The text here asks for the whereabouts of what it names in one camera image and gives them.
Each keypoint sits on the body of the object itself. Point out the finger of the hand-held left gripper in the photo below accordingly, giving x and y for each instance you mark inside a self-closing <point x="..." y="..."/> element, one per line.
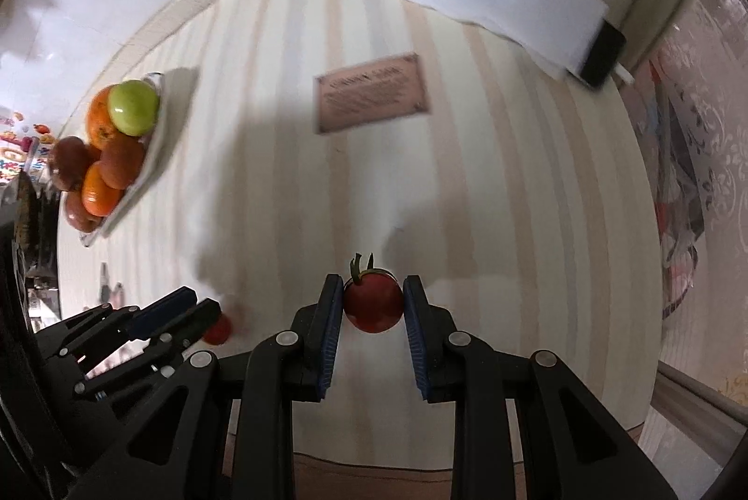
<point x="193" y="325"/>
<point x="163" y="310"/>

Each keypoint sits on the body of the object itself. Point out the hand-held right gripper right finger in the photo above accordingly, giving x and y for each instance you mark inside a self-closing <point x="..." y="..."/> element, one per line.
<point x="416" y="336"/>

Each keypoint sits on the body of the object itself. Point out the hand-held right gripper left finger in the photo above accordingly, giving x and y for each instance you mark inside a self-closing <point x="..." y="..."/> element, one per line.
<point x="330" y="336"/>

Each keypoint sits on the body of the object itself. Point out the stemless cherry tomato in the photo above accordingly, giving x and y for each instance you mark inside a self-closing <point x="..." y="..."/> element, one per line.
<point x="221" y="330"/>

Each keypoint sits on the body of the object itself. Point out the cherry tomato with stem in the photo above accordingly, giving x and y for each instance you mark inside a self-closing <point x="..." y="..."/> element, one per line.
<point x="374" y="304"/>

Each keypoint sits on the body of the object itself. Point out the dark red apple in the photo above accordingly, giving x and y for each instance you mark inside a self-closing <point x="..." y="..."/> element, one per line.
<point x="79" y="217"/>
<point x="67" y="164"/>

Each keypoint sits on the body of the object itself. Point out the medium orange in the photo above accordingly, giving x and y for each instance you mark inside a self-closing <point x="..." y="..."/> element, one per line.
<point x="99" y="193"/>

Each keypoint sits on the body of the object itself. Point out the dark brownish orange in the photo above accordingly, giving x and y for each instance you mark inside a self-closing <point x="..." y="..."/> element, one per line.
<point x="122" y="161"/>

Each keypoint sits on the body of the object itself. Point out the large orange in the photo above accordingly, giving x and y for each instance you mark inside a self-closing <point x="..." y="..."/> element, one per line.
<point x="96" y="123"/>

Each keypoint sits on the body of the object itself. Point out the green apple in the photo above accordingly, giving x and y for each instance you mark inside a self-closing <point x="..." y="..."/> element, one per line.
<point x="134" y="107"/>

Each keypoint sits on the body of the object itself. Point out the oval patterned ceramic plate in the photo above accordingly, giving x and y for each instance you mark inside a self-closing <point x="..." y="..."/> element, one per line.
<point x="172" y="91"/>

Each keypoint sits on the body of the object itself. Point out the brown label patch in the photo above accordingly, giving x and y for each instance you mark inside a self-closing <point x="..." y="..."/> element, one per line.
<point x="371" y="94"/>

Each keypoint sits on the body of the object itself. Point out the black phone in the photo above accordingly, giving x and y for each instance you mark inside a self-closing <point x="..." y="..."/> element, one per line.
<point x="602" y="56"/>

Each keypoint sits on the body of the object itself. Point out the patterned frosted glass door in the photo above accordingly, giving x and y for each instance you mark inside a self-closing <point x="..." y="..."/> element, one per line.
<point x="701" y="126"/>

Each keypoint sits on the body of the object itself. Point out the colourful wall stickers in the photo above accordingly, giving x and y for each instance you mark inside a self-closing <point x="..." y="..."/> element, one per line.
<point x="17" y="149"/>

